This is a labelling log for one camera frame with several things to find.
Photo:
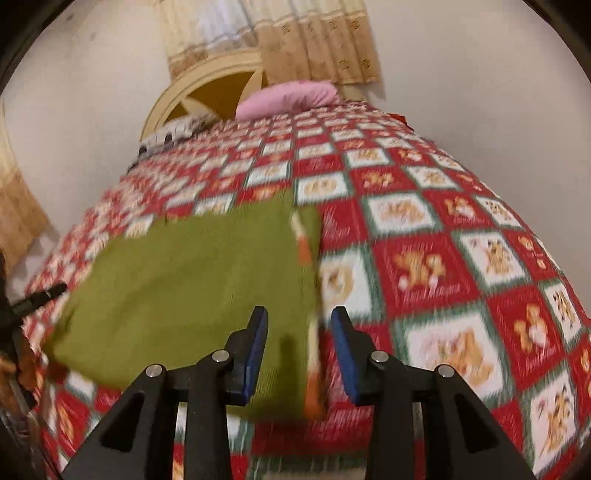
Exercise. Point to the pink pillow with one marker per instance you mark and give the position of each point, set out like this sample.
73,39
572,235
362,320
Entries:
286,99

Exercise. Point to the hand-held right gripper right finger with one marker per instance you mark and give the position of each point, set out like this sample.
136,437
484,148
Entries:
344,355

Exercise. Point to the cream and brown headboard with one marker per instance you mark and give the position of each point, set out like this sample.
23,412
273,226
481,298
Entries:
217,92

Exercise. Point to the small red cloth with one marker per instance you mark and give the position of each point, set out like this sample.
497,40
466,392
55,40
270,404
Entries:
399,118

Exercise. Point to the beige floral window curtain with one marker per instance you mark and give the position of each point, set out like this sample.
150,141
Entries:
318,41

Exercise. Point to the striped green orange knit sweater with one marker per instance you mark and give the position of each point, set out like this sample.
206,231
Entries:
184,286

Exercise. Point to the white patterned pillow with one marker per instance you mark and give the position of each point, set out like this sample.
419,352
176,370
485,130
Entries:
178,131

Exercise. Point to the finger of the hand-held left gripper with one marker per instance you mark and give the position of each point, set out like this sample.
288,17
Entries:
41,299

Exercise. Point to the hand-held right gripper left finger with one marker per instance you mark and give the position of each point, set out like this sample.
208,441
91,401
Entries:
256,350

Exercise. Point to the red checked printed blanket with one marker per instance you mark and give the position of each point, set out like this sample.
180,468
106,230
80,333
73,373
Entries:
438,277

